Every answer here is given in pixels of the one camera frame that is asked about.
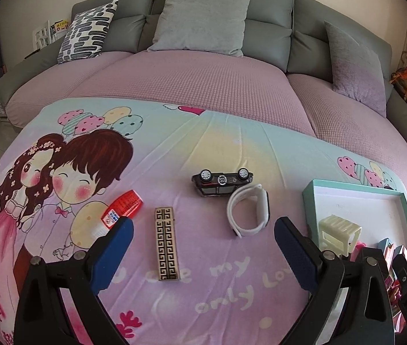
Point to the pink smartwatch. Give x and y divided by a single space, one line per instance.
359 249

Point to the white book rack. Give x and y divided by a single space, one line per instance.
41 36

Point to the white smartwatch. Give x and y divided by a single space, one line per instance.
246 196

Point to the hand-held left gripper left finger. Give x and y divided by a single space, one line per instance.
113 255

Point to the grey sofa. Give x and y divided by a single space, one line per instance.
268 10

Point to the white plastic mini stool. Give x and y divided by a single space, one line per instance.
336 226

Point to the gold black patterned lighter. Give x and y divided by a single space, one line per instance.
167 240

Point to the printed cartoon blanket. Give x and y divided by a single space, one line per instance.
196 140

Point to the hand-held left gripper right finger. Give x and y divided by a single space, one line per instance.
297 255

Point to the grey square pillow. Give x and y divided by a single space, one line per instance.
200 21

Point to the black toy car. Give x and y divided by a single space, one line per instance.
221 183

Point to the teal white cardboard tray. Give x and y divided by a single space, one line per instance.
361 201

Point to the red glue tube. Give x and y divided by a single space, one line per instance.
128 205

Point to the pink sofa cover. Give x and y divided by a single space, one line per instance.
207 79

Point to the purple grey pillow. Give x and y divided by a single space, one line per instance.
354 68

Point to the black white patterned pillow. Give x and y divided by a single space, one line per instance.
85 32

